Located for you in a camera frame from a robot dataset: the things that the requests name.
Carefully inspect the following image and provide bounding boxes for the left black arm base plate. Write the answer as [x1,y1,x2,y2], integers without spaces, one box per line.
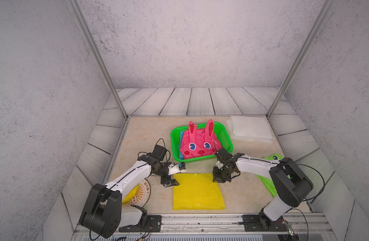
[119,205,162,233]

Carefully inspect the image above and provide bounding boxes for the pink bunny raincoat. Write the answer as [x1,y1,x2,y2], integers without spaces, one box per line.
[180,119,223,159]

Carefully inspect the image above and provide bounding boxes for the white folded raincoat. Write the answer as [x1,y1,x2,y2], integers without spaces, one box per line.
[226,116,273,143]

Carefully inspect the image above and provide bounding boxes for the metal corner post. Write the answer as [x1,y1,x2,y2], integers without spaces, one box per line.
[266,0,335,120]
[67,0,128,118]

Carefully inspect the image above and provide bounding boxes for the green plastic basket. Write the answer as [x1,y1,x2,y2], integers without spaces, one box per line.
[170,122,234,163]

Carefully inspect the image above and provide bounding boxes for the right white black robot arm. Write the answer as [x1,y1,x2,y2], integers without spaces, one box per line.
[213,148,314,222]

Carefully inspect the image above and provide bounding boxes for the right metal corner post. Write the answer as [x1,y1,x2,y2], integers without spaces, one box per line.
[266,0,335,120]

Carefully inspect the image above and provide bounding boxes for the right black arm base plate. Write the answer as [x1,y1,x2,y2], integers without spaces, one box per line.
[240,211,288,232]

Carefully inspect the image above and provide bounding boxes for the yellow raincoat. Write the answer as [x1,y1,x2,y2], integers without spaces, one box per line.
[173,173,226,210]

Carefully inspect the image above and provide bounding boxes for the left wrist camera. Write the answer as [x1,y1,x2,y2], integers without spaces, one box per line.
[151,145,167,162]

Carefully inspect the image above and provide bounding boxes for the green frog folded raincoat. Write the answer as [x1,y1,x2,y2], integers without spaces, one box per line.
[256,153,286,198]

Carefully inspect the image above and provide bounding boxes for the round patterned plate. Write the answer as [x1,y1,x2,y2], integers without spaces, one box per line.
[125,179,151,207]

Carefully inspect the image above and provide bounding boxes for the aluminium front rail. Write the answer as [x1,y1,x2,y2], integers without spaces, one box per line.
[70,212,336,241]

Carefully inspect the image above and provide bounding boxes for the yellow bananas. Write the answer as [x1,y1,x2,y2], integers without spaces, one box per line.
[122,184,139,205]

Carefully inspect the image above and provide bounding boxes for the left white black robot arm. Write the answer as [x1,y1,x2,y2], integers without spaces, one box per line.
[78,153,186,238]

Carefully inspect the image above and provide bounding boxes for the left metal corner post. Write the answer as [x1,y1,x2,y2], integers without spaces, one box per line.
[67,0,128,118]

